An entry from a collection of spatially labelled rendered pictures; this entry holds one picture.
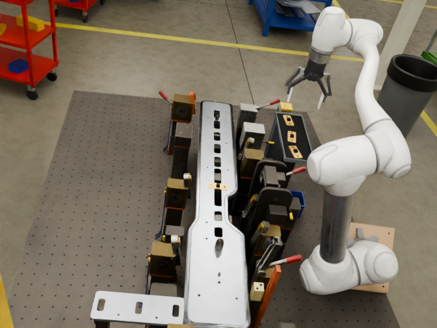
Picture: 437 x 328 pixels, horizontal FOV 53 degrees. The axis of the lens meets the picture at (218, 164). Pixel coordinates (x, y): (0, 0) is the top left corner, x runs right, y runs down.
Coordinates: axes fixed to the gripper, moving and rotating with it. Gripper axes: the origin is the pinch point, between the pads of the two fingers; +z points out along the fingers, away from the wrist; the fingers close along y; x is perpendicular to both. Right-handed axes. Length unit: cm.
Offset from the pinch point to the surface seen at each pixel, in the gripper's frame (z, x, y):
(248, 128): 23.8, -5.7, 20.7
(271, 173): 16.1, 33.4, 7.7
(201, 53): 135, -304, 92
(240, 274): 35, 71, 12
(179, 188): 30, 39, 43
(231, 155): 34.8, 3.6, 25.6
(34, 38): 81, -149, 210
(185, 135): 32, 0, 49
